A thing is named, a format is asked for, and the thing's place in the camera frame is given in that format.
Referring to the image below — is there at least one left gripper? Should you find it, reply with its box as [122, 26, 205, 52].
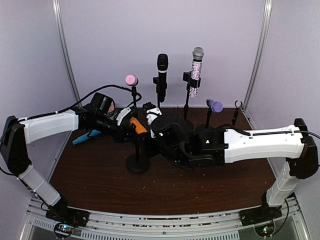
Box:
[94, 113, 137, 144]

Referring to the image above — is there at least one orange microphone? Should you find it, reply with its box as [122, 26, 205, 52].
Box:
[129, 117, 148, 135]

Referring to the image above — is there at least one mic stand front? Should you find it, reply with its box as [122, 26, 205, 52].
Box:
[125, 136, 150, 174]

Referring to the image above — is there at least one blue microphone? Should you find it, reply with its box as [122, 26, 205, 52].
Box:
[72, 130, 101, 145]

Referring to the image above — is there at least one pink microphone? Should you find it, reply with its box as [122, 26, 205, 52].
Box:
[125, 74, 139, 87]

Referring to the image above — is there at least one black microphone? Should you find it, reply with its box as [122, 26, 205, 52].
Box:
[157, 53, 169, 103]

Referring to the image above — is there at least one purple microphone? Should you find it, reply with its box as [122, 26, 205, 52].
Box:
[206, 98, 224, 113]

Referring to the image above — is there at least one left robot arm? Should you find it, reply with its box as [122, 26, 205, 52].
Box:
[0, 92, 138, 222]

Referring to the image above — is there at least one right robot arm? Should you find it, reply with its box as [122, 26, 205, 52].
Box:
[134, 111, 319, 226]

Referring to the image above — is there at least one pink mic stand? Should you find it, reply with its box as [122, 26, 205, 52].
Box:
[131, 86, 138, 111]

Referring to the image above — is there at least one black mic stand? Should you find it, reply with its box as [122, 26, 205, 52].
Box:
[152, 77, 161, 108]

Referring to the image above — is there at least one glitter mic stand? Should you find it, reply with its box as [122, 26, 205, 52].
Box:
[182, 71, 201, 120]

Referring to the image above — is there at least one glitter silver microphone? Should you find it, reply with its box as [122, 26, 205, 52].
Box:
[189, 46, 205, 98]

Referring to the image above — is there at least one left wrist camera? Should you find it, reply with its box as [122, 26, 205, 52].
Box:
[116, 106, 138, 126]

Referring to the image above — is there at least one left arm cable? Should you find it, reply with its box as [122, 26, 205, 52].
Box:
[14, 84, 143, 123]

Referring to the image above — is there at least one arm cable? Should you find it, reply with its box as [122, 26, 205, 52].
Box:
[14, 84, 143, 123]
[249, 126, 320, 141]

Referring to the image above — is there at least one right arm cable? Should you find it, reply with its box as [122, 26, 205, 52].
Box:
[249, 126, 320, 141]

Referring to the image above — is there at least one left aluminium post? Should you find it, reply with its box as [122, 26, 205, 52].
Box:
[52, 0, 81, 101]

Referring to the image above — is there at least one aluminium post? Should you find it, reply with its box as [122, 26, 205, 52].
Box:
[243, 0, 273, 112]
[52, 0, 81, 101]

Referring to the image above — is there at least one front aluminium rail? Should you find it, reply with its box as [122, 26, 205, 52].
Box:
[19, 194, 311, 240]

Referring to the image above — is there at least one right aluminium post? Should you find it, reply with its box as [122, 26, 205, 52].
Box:
[243, 0, 273, 112]

